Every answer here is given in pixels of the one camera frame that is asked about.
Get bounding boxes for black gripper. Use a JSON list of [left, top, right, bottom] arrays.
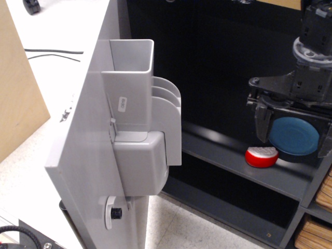
[[247, 66, 331, 158]]

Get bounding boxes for grey toy fridge door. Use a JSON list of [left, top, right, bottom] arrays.
[[46, 1, 182, 248]]

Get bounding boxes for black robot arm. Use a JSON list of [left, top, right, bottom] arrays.
[[247, 1, 331, 158]]

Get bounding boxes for blue plate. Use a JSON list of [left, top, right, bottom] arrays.
[[269, 117, 320, 156]]

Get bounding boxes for red white toy cheese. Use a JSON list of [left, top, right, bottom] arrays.
[[245, 147, 279, 168]]

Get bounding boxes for wooden drawer fronts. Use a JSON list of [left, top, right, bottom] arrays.
[[294, 170, 331, 249]]

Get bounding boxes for light wooden panel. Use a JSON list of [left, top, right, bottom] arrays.
[[1, 1, 50, 160]]

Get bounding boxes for black caster wheel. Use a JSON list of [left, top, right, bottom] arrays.
[[22, 0, 41, 15]]

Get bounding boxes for black door handle bar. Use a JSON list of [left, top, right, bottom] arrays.
[[59, 200, 85, 248]]

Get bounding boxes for thin black floor cable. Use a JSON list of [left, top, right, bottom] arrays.
[[27, 54, 81, 63]]

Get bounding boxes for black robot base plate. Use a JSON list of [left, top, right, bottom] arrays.
[[0, 219, 65, 249]]

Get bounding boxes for black braided cable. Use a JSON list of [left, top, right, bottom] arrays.
[[0, 225, 42, 249]]

